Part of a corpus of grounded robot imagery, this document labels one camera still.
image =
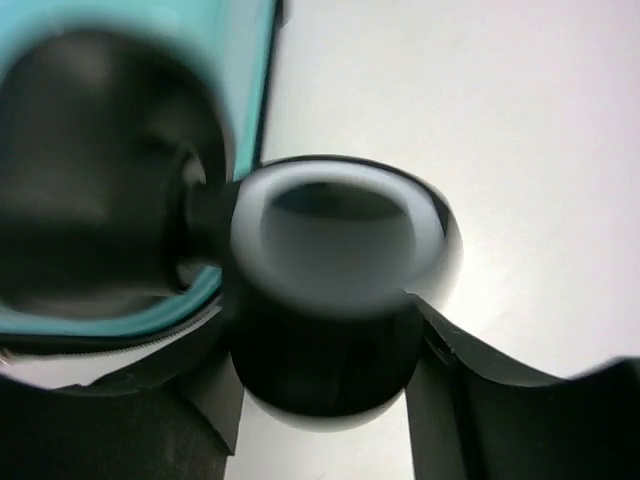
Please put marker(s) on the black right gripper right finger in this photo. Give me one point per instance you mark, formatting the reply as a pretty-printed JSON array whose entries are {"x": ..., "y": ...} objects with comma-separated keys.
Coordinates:
[{"x": 477, "y": 413}]

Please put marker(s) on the pink and teal kids suitcase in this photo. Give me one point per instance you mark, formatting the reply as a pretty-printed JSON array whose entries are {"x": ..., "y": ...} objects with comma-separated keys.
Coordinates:
[{"x": 137, "y": 226}]

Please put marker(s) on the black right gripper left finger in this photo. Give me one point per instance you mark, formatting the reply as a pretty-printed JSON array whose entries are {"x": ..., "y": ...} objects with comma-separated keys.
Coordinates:
[{"x": 173, "y": 414}]

